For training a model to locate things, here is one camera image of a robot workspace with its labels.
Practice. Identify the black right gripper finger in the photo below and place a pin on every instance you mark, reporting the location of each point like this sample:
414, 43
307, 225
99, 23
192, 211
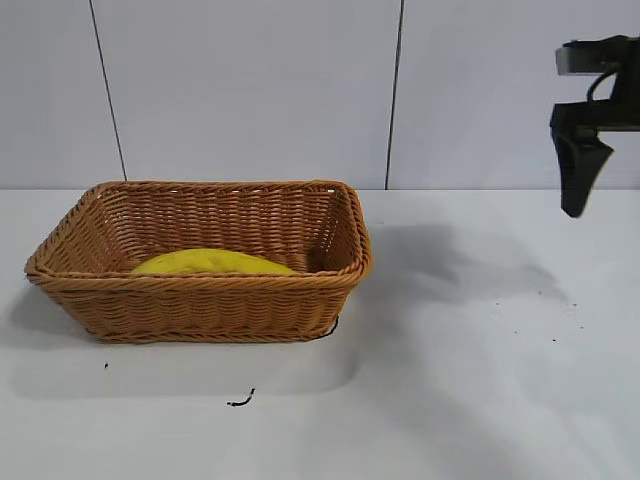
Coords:
565, 170
590, 165

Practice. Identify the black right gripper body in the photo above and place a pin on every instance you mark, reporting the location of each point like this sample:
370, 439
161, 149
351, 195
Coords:
600, 117

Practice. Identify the yellow banana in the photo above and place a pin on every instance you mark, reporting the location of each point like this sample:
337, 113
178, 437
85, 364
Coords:
210, 262

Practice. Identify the brown woven wicker basket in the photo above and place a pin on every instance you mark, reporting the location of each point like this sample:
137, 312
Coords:
200, 305

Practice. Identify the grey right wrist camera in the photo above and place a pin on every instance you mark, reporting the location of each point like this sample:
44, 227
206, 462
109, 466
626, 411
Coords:
585, 55

